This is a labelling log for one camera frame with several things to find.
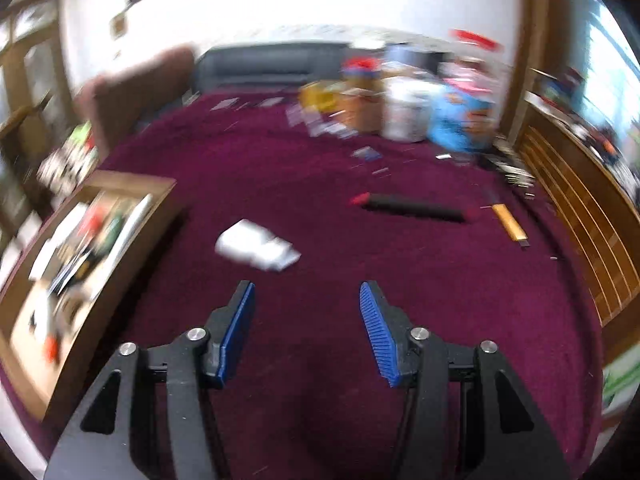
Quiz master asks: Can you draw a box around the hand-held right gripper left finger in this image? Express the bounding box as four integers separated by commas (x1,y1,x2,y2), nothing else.
44,280,257,480

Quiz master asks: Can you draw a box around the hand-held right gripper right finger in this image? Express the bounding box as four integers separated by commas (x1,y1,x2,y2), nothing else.
359,280,571,480

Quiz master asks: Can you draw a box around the small white box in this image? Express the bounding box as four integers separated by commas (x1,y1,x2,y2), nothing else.
214,218,303,274

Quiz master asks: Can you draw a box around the shallow cardboard box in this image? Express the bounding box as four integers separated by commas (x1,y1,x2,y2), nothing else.
0,170,179,422

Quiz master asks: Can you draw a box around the black cylinder with red tip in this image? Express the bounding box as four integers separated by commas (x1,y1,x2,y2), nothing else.
349,191,466,224

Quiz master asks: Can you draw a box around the purple tablecloth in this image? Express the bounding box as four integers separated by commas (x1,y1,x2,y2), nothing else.
0,87,607,480

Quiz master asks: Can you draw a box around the pile of small stationery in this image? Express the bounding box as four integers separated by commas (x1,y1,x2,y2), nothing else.
27,192,153,363

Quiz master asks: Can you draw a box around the white plastic tub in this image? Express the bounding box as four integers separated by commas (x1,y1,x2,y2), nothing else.
382,77,436,142

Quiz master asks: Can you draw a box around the blue labelled container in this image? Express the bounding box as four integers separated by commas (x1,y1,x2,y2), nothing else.
427,85,499,154

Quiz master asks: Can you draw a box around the jar with orange contents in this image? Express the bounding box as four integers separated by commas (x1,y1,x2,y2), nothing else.
342,57,387,134

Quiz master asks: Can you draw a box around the wooden sideboard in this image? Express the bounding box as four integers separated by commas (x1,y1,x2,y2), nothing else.
511,94,640,352

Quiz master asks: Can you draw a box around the green and white box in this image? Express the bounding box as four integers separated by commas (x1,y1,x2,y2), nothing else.
601,344,640,417

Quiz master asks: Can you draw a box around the brown armchair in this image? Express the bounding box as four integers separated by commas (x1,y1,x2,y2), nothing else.
74,46,197,162

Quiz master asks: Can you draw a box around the black leather sofa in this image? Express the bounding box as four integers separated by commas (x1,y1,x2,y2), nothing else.
192,41,352,97

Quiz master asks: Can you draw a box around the clutter of small things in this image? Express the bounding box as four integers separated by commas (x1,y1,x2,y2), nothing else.
535,65,640,171

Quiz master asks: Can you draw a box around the clear jar with red lid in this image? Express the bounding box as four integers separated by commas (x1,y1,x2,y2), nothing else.
449,28,504,87

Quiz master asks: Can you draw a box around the dark wooden cabinet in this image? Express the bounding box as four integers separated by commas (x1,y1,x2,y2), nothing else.
0,4,67,128

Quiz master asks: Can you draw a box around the window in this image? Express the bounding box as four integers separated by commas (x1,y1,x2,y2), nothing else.
581,0,640,128

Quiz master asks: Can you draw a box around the wooden door frame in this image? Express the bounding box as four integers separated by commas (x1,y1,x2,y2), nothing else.
500,0,552,142

